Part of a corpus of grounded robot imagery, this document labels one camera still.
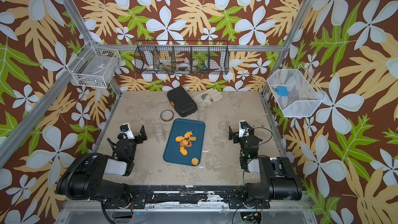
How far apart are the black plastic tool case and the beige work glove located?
2.3 inches

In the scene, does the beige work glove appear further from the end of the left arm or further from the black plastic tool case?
the end of the left arm

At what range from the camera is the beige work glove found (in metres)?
1.17

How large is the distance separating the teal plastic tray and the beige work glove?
0.17 meters

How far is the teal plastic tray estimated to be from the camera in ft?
2.90

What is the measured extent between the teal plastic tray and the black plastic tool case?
5 cm

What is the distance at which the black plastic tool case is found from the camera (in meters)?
1.06
